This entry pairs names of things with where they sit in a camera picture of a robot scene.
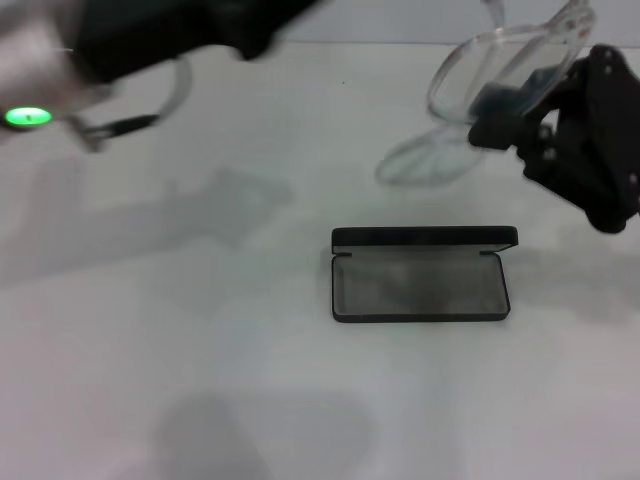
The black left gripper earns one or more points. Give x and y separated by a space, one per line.
175 30

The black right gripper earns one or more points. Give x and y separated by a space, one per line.
600 150

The clear white glasses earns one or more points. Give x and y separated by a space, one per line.
460 65

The black glasses case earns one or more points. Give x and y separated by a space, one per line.
425 237

